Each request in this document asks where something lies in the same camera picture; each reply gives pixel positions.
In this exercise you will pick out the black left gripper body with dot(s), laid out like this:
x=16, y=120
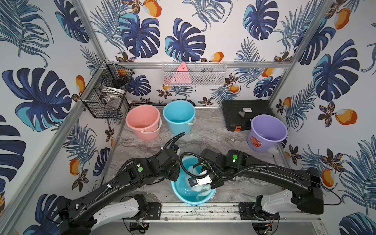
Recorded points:
x=174, y=172

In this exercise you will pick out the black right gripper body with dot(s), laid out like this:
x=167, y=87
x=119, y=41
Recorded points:
x=215, y=176

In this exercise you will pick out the teal bucket with label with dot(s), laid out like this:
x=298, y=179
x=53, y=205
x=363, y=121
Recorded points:
x=181, y=187

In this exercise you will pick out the pink plastic bucket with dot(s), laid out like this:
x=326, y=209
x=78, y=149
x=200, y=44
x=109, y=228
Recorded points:
x=145, y=121

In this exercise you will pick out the teal plastic bucket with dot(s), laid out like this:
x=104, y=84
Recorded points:
x=180, y=116

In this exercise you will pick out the purple plastic bucket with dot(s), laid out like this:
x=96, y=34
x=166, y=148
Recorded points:
x=266, y=131

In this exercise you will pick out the light teal cloth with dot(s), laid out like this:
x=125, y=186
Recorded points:
x=202, y=190

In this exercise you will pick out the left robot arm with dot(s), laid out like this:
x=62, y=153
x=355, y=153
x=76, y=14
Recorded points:
x=89, y=212

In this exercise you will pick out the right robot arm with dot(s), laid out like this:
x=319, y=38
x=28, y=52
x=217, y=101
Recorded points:
x=304, y=187

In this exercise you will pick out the black tool case orange latches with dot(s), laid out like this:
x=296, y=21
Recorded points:
x=238, y=114

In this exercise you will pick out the silver metal pipe fitting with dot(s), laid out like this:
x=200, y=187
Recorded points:
x=242, y=114

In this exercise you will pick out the pink triangle item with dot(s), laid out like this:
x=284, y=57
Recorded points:
x=181, y=76

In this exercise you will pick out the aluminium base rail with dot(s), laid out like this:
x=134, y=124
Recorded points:
x=217, y=212

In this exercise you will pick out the clear wall shelf basket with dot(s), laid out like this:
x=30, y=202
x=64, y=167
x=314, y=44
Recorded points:
x=203, y=73

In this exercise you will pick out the black wire basket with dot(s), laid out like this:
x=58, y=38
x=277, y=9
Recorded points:
x=107, y=91

